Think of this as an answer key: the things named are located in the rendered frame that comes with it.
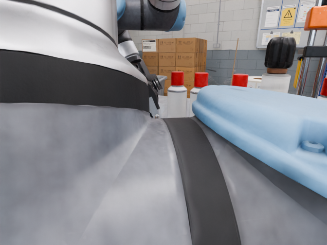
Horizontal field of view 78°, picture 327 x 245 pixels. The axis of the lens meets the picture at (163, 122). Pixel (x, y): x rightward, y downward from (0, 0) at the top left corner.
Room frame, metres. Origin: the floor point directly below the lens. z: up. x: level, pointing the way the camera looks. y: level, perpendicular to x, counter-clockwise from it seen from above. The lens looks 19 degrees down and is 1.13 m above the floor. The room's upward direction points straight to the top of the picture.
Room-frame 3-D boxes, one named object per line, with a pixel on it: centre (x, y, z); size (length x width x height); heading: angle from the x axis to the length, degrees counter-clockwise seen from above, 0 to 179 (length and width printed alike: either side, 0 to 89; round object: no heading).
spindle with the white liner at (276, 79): (0.68, -0.37, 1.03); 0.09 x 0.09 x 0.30
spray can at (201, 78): (0.50, -0.09, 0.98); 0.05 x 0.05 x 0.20
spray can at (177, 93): (0.53, -0.04, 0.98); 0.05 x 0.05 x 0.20
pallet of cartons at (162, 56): (4.35, -0.24, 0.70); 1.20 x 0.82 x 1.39; 64
